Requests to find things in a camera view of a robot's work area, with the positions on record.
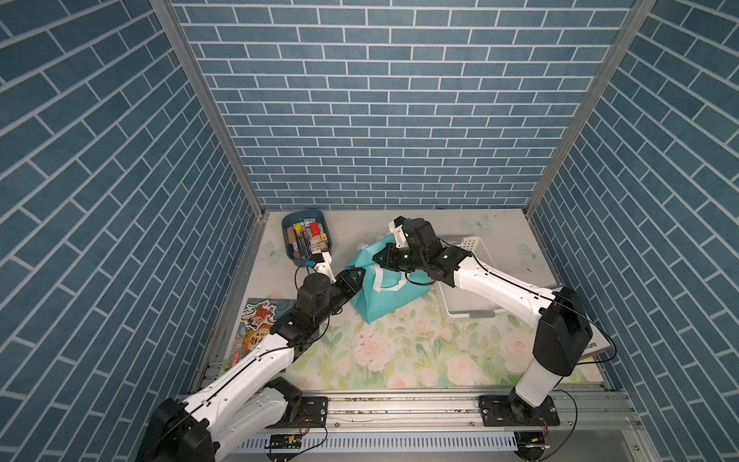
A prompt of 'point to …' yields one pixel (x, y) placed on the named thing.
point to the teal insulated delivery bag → (383, 291)
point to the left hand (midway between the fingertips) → (373, 273)
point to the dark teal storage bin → (297, 216)
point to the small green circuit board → (286, 441)
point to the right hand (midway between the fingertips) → (374, 258)
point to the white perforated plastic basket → (457, 304)
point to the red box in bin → (315, 228)
